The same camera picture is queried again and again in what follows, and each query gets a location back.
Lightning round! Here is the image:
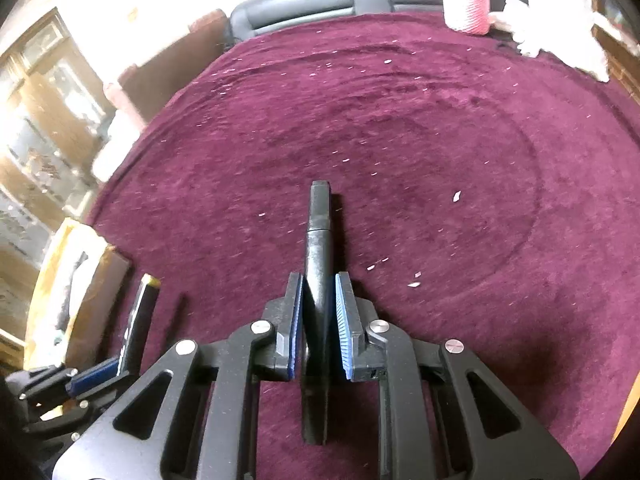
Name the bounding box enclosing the wooden furniture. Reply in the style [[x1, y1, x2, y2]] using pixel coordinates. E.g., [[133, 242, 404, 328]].
[[565, 0, 640, 76]]

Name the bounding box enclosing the yellow-capped black marker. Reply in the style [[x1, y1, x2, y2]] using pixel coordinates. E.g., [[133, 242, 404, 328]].
[[117, 274, 162, 376]]

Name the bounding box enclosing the wooden glass-door cabinet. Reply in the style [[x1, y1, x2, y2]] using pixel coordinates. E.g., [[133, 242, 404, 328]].
[[0, 7, 116, 271]]

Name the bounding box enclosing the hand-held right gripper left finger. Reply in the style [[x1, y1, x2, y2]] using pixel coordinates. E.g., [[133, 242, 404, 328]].
[[52, 271, 306, 480]]

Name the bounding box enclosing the maroon tablecloth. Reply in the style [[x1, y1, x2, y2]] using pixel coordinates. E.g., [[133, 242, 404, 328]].
[[82, 10, 640, 480]]

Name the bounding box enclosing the white fluffy cloth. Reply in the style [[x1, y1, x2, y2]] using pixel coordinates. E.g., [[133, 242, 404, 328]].
[[490, 0, 613, 83]]

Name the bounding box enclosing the black leather sofa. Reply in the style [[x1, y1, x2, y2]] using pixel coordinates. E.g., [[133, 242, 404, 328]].
[[227, 0, 531, 43]]

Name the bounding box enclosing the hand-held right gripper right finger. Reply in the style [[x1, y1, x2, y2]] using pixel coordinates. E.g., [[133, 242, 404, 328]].
[[334, 271, 581, 480]]

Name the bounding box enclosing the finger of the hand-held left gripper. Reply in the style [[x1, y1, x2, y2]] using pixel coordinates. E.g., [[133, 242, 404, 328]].
[[70, 374, 138, 413], [20, 357, 123, 401]]

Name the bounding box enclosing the brown armchair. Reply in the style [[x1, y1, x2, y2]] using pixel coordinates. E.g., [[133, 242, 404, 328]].
[[102, 7, 231, 126]]

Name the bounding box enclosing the white tray with yellow tape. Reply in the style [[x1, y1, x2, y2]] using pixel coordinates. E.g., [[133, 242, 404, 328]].
[[22, 217, 133, 368]]

